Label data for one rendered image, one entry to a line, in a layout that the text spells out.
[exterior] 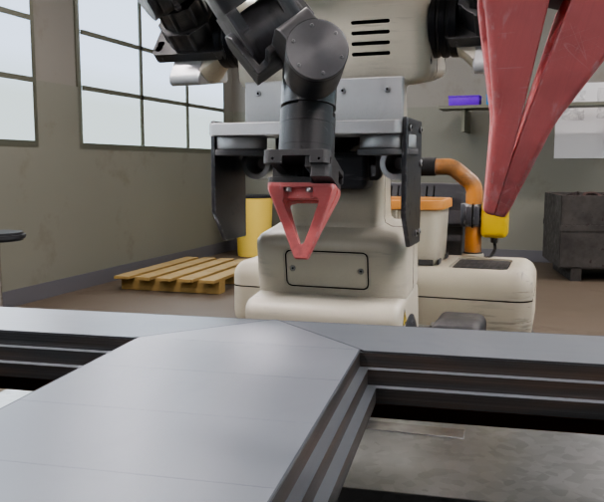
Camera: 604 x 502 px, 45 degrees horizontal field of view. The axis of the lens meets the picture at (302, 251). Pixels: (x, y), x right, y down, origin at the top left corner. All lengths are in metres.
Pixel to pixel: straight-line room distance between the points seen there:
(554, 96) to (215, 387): 0.30
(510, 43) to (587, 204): 6.40
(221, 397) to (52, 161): 5.40
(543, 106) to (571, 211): 6.37
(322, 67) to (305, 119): 0.08
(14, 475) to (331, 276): 0.72
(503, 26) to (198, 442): 0.25
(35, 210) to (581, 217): 4.40
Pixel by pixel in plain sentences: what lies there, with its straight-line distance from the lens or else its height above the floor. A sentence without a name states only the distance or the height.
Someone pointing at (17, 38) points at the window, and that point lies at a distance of 5.61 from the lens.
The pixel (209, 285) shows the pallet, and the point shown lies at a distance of 5.67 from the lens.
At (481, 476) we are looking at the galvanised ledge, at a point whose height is 0.68.
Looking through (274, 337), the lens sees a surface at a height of 0.85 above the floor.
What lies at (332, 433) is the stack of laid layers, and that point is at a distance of 0.42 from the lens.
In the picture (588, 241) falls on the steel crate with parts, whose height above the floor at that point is 0.34.
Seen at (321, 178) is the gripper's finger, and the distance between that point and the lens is 0.70.
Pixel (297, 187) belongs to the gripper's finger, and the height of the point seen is 0.97.
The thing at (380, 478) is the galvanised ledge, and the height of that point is 0.68.
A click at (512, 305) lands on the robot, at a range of 1.24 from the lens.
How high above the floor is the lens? 0.99
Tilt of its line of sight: 7 degrees down
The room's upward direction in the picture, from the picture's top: straight up
